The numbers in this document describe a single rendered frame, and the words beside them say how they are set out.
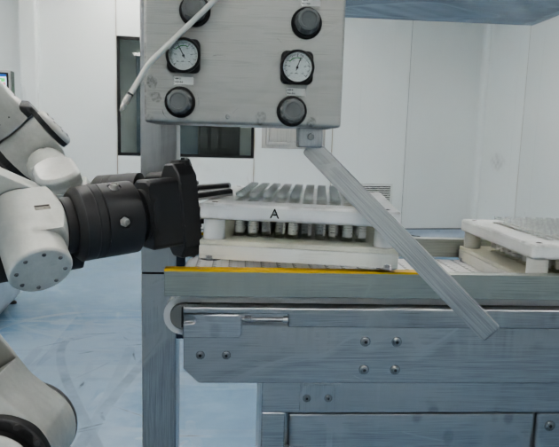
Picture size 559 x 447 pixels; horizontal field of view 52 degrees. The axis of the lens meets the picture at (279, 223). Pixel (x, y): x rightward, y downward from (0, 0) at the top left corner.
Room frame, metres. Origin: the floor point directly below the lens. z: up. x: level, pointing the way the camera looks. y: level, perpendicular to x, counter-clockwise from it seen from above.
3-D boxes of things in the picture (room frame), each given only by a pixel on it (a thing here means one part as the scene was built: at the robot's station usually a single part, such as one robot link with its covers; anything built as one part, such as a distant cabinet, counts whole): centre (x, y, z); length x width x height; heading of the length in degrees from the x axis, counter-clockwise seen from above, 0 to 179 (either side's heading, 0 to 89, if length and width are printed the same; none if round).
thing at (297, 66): (0.64, -0.01, 1.11); 0.04 x 0.01 x 0.04; 94
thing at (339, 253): (0.81, -0.03, 0.89); 0.24 x 0.24 x 0.02; 86
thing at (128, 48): (5.90, 0.97, 1.43); 1.38 x 0.01 x 1.16; 102
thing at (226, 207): (0.81, -0.03, 0.94); 0.25 x 0.24 x 0.02; 176
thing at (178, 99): (0.63, 0.11, 1.07); 0.03 x 0.02 x 0.04; 94
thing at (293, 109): (0.63, -0.01, 1.06); 0.03 x 0.03 x 0.04; 4
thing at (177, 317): (0.81, 0.12, 0.81); 0.27 x 0.03 x 0.03; 4
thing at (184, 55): (0.63, 0.11, 1.12); 0.04 x 0.01 x 0.04; 94
